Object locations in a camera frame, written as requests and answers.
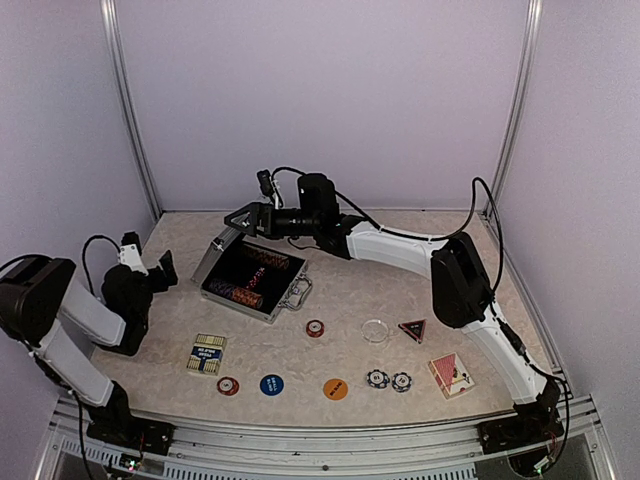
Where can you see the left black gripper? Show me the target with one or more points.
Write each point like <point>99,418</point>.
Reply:
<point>162,283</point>

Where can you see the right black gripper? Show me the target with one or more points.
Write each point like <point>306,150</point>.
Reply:
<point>255,213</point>

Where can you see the aluminium poker chip case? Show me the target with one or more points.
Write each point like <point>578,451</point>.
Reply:
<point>281,289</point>

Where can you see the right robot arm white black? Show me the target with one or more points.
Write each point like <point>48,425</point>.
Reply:
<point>463,295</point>

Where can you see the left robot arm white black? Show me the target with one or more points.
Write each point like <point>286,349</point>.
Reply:
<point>39,294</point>

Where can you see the chip row in case back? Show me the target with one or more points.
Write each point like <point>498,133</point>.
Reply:
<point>265,257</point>

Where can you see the chip row in case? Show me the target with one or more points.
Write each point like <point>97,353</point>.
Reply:
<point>265,257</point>
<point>236,294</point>

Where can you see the chip row in case front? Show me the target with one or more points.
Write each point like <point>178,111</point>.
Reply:
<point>236,294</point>

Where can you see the blue playing card box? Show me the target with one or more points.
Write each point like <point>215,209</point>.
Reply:
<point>206,354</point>

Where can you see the red poker chip stack centre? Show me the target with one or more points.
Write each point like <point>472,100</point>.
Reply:
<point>315,328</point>

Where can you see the red poker chip front left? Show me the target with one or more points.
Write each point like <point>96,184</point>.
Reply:
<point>228,386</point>

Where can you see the blue small blind button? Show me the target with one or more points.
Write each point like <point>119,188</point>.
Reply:
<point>271,385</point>

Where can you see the clear round dealer button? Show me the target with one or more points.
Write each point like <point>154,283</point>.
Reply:
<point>375,331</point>

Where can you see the orange big blind button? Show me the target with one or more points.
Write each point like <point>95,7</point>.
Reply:
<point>335,389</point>

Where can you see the black pink triangular button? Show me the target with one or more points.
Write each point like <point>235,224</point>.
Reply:
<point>414,329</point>

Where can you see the blue white poker chip stack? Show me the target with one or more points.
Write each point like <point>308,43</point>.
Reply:
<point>377,379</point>

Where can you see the red playing card deck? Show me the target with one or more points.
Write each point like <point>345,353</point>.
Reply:
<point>451,375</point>

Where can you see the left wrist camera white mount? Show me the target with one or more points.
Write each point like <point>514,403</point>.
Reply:
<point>130,253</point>

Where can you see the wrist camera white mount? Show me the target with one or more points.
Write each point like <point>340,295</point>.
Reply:
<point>269,188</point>
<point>130,253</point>

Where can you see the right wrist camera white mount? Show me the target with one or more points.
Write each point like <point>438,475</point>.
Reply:
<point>269,188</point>

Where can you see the left aluminium corner post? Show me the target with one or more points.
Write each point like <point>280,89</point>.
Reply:
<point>116,50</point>

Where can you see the aluminium corner post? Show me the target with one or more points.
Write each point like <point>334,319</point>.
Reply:
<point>116,50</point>
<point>517,108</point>

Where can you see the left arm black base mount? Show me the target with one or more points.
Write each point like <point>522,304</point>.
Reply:
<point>140,435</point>

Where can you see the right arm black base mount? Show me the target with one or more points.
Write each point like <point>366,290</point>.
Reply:
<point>510,433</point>

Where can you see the right aluminium corner post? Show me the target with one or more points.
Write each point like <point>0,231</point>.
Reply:
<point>517,108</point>

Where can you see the aluminium front rail frame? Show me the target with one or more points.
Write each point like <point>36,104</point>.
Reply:
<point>216,450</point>

